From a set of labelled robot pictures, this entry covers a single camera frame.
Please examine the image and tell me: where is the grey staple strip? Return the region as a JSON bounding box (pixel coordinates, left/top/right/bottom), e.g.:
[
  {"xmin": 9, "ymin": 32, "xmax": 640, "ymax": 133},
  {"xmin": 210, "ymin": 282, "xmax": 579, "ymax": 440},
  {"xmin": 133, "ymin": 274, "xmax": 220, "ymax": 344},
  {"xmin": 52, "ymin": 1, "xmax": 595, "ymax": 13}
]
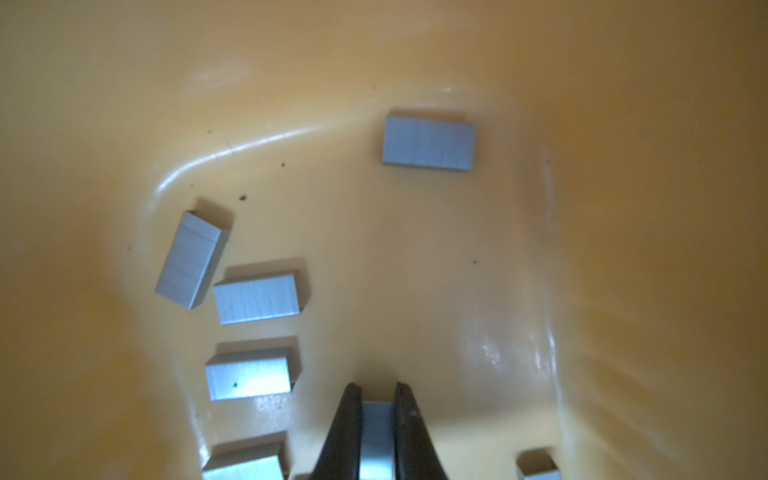
[
  {"xmin": 359, "ymin": 402, "xmax": 396, "ymax": 480},
  {"xmin": 214, "ymin": 271, "xmax": 301, "ymax": 325},
  {"xmin": 155, "ymin": 211, "xmax": 230, "ymax": 310},
  {"xmin": 516, "ymin": 448, "xmax": 562, "ymax": 480},
  {"xmin": 205, "ymin": 348, "xmax": 292, "ymax": 401},
  {"xmin": 201, "ymin": 443, "xmax": 285, "ymax": 480},
  {"xmin": 382, "ymin": 116, "xmax": 476, "ymax": 171}
]

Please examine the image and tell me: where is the yellow plastic tray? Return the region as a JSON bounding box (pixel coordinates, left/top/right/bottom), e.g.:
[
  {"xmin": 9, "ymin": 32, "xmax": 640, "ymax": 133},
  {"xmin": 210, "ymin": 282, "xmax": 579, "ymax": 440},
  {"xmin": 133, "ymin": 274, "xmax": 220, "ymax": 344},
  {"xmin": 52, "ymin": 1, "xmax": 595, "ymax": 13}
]
[{"xmin": 1, "ymin": 1, "xmax": 767, "ymax": 479}]

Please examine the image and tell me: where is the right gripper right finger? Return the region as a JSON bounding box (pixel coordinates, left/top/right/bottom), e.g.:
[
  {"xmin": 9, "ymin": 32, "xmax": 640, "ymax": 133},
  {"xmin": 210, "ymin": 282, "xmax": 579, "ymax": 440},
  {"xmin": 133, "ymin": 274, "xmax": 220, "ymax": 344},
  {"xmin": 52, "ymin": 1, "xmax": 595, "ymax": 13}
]
[{"xmin": 394, "ymin": 382, "xmax": 448, "ymax": 480}]

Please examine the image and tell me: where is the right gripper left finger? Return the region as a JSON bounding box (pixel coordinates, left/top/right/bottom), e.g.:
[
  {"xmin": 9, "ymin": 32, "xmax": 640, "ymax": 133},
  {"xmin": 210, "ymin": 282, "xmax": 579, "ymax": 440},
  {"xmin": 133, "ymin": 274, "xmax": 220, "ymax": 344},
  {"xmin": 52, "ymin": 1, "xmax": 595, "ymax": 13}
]
[{"xmin": 310, "ymin": 383, "xmax": 363, "ymax": 480}]

